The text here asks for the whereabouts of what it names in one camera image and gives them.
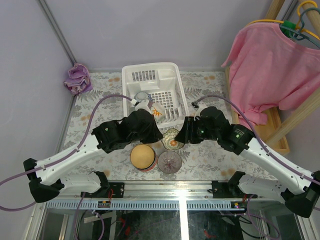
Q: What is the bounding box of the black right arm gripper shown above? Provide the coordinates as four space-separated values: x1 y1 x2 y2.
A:
173 116 220 144

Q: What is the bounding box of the scalloped green orange bowl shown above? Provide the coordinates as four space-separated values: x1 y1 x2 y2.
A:
161 128 185 151

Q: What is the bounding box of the tan bowl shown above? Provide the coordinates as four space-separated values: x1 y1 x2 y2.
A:
130 144 156 168

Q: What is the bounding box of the yellow flower ceramic bowl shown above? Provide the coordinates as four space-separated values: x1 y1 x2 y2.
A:
150 103 166 123

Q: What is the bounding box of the purple glass bowl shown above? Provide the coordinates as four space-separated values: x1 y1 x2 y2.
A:
157 151 182 174

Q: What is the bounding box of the dark blue rimmed bowl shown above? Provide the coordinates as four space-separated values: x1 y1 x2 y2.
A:
134 91 153 102

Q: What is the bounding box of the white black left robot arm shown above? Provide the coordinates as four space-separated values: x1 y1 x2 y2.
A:
23 109 164 203

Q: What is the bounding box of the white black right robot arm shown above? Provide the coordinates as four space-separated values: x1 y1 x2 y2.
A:
175 106 320 218

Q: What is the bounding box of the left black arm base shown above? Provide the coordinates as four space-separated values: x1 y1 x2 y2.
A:
81 171 125 199

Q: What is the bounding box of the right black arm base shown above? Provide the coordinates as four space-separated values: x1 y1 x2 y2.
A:
206 171 252 199

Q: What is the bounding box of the white plastic dish rack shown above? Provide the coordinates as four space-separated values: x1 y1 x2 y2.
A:
121 62 189 129

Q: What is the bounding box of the floral table mat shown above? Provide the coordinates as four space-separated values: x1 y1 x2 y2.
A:
60 71 272 181

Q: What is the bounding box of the crumpled purple cloth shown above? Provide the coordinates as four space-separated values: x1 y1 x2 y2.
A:
63 63 93 96

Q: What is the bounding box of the pink t-shirt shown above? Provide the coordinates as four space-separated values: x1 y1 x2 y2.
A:
221 22 320 130

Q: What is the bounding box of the green clothes hanger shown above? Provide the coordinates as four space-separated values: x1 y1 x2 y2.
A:
279 7 320 49

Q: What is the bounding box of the yellow clothes hanger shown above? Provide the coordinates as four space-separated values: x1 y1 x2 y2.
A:
247 0 320 40

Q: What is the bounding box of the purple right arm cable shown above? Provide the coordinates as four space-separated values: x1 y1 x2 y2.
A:
191 94 320 238

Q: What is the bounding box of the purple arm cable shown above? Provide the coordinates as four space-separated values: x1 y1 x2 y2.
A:
191 94 320 238
0 94 135 240

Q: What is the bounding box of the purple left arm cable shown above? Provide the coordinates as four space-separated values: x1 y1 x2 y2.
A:
0 94 135 240

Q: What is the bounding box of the aluminium rail frame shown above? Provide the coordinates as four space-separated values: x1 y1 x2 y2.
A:
22 178 320 240

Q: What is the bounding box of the wooden clothes rack frame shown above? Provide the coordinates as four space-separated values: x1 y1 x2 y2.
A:
224 0 320 156

